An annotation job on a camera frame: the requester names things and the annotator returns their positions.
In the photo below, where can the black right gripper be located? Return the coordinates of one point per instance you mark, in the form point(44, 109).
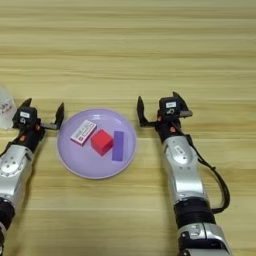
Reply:
point(170, 128)

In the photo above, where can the red cube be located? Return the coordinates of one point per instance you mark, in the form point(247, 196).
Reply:
point(101, 141)

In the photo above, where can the flat purple rectangular block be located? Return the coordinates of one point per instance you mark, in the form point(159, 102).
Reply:
point(118, 146)

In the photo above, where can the pink white eraser box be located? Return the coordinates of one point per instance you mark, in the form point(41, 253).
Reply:
point(83, 132)

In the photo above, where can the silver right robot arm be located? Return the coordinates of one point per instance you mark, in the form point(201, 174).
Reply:
point(185, 173)

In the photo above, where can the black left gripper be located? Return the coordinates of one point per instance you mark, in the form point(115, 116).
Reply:
point(28, 136)

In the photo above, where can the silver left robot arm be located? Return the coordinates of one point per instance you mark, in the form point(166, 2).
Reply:
point(13, 173)

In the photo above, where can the round lilac plate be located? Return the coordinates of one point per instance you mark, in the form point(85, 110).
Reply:
point(83, 163)

